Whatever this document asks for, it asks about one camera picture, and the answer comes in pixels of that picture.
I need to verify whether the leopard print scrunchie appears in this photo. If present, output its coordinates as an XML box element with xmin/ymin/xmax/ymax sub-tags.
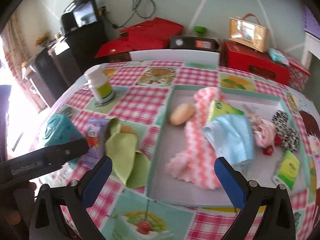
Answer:
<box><xmin>272</xmin><ymin>110</ymin><xmax>299</xmax><ymax>152</ymax></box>

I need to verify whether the pink white striped towel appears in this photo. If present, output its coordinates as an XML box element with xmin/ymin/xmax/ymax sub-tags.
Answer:
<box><xmin>164</xmin><ymin>87</ymin><xmax>227</xmax><ymax>190</ymax></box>

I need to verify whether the person hand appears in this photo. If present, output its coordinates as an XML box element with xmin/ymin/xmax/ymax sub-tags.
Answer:
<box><xmin>1</xmin><ymin>182</ymin><xmax>37</xmax><ymax>239</ymax></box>

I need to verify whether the teal shallow box tray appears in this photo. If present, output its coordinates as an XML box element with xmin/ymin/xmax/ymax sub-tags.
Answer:
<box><xmin>146</xmin><ymin>85</ymin><xmax>311</xmax><ymax>207</ymax></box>

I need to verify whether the blue wet wipes pack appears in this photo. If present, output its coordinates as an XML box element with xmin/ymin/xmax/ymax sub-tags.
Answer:
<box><xmin>268</xmin><ymin>48</ymin><xmax>289</xmax><ymax>66</ymax></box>

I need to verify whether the purple perforated basket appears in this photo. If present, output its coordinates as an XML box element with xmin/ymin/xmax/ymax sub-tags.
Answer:
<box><xmin>303</xmin><ymin>5</ymin><xmax>320</xmax><ymax>38</ymax></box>

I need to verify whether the black monitor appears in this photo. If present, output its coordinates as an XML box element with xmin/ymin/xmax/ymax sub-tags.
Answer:
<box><xmin>60</xmin><ymin>0</ymin><xmax>99</xmax><ymax>35</ymax></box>

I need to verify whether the black wall cable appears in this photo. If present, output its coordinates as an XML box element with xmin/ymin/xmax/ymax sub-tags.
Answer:
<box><xmin>100</xmin><ymin>0</ymin><xmax>157</xmax><ymax>29</ymax></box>

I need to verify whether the white shelf frame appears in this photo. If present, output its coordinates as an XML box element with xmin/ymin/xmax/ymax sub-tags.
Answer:
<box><xmin>301</xmin><ymin>32</ymin><xmax>320</xmax><ymax>70</ymax></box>

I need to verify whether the red carton box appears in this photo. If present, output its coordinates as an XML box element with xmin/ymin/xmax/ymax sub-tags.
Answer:
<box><xmin>223</xmin><ymin>40</ymin><xmax>290</xmax><ymax>86</ymax></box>

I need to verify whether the beige sponge egg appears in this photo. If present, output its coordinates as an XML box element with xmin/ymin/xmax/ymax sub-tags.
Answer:
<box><xmin>169</xmin><ymin>103</ymin><xmax>196</xmax><ymax>126</ymax></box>

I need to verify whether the pink patterned cloth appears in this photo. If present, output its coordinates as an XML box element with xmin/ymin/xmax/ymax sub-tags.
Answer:
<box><xmin>246</xmin><ymin>114</ymin><xmax>276</xmax><ymax>148</ymax></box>

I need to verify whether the red pink hair bow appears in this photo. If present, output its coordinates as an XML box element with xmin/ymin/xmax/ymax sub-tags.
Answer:
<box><xmin>263</xmin><ymin>135</ymin><xmax>282</xmax><ymax>156</ymax></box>

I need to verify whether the teal plastic toy case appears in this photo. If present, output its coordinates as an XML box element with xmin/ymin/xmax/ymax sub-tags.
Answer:
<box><xmin>41</xmin><ymin>114</ymin><xmax>84</xmax><ymax>147</ymax></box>

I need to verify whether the green tissue pack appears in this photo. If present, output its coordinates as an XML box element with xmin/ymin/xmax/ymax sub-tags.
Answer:
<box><xmin>207</xmin><ymin>100</ymin><xmax>244</xmax><ymax>123</ymax></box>
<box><xmin>272</xmin><ymin>150</ymin><xmax>300</xmax><ymax>190</ymax></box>

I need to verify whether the red gift bag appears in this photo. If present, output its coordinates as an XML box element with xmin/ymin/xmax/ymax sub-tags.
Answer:
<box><xmin>95</xmin><ymin>17</ymin><xmax>184</xmax><ymax>59</ymax></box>

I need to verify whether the white foam board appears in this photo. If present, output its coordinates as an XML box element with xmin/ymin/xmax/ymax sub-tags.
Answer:
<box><xmin>129</xmin><ymin>49</ymin><xmax>220</xmax><ymax>66</ymax></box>

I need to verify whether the checkered picture tablecloth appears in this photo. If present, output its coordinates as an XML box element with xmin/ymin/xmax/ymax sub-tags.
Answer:
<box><xmin>32</xmin><ymin>60</ymin><xmax>320</xmax><ymax>240</ymax></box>

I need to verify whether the white pill bottle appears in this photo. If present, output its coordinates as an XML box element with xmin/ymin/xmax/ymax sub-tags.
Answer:
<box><xmin>84</xmin><ymin>64</ymin><xmax>114</xmax><ymax>102</ymax></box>

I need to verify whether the light green cloth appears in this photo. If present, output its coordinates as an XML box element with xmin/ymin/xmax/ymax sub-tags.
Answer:
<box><xmin>105</xmin><ymin>118</ymin><xmax>150</xmax><ymax>189</ymax></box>

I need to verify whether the blue face mask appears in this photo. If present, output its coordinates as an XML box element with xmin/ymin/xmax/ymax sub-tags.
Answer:
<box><xmin>202</xmin><ymin>114</ymin><xmax>255</xmax><ymax>166</ymax></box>

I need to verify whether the green dumbbell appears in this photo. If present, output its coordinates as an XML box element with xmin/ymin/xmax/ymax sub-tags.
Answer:
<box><xmin>193</xmin><ymin>26</ymin><xmax>207</xmax><ymax>37</ymax></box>

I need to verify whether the purple baby wipes pack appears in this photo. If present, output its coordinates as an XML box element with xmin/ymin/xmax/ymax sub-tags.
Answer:
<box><xmin>80</xmin><ymin>118</ymin><xmax>110</xmax><ymax>169</ymax></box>

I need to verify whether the black flat box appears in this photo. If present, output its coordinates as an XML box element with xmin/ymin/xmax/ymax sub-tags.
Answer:
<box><xmin>169</xmin><ymin>36</ymin><xmax>219</xmax><ymax>52</ymax></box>

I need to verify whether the yellow flower bouquet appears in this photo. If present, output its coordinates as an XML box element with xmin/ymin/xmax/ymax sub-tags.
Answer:
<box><xmin>34</xmin><ymin>31</ymin><xmax>51</xmax><ymax>48</ymax></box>

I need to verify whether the black cabinet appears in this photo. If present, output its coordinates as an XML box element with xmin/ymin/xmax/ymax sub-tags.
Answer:
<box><xmin>27</xmin><ymin>21</ymin><xmax>108</xmax><ymax>107</ymax></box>

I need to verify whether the red patterned gift box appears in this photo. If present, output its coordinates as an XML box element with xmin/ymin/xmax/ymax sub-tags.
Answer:
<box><xmin>284</xmin><ymin>53</ymin><xmax>311</xmax><ymax>93</ymax></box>

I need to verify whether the wooden handle gift box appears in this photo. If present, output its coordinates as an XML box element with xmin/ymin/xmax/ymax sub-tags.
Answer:
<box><xmin>228</xmin><ymin>13</ymin><xmax>270</xmax><ymax>53</ymax></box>

